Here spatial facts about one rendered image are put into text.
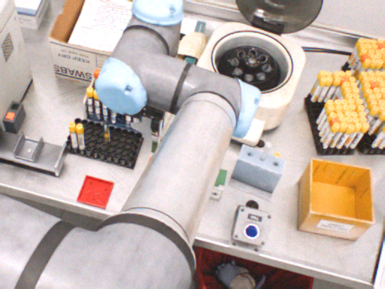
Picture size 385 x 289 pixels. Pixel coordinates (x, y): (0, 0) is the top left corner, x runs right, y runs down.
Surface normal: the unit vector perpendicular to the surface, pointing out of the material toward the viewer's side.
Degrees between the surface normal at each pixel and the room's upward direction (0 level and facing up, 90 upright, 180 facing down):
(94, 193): 0
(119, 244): 38
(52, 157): 0
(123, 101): 90
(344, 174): 90
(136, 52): 2
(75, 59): 86
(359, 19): 90
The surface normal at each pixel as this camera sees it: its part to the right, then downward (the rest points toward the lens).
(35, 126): 0.03, -0.55
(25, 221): 0.26, -0.88
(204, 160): 0.68, -0.49
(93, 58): -0.26, 0.83
